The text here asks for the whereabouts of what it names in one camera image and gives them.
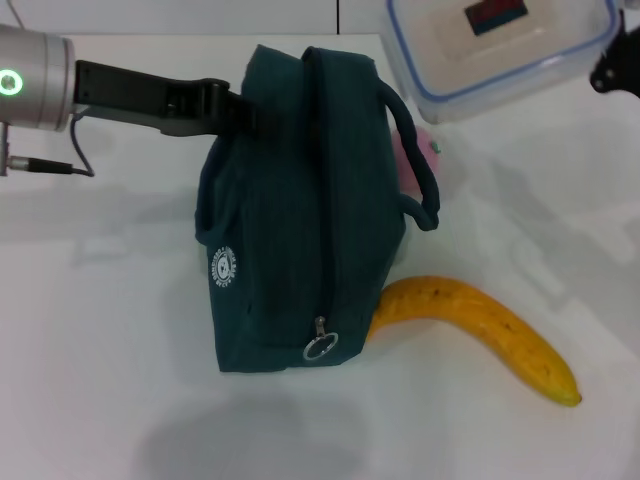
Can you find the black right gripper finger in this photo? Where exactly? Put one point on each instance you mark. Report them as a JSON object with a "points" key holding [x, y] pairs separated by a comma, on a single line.
{"points": [[622, 65]]}

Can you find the yellow banana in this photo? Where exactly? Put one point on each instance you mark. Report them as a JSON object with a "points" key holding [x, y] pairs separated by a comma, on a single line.
{"points": [[475, 315]]}

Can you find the clear box with blue-rimmed lid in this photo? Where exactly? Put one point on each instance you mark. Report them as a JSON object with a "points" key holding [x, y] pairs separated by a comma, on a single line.
{"points": [[500, 55]]}

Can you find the dark teal fabric lunch bag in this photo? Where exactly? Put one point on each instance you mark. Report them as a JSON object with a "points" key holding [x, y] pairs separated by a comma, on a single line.
{"points": [[290, 210]]}

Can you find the pink toy peach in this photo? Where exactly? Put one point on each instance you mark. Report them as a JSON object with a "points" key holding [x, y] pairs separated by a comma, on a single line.
{"points": [[432, 160]]}

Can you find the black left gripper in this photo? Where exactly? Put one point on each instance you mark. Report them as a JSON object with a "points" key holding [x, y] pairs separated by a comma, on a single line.
{"points": [[140, 100]]}

